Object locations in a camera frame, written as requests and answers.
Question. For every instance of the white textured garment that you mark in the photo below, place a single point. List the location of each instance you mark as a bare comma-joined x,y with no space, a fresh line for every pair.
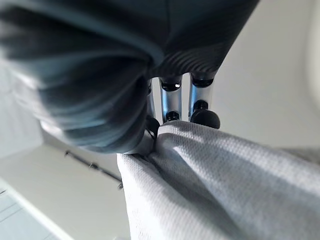
200,182

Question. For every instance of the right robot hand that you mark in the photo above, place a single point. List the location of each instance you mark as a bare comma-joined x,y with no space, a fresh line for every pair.
95,62

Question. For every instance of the black ceiling track light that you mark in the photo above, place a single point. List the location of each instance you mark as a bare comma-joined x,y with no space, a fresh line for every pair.
92,165

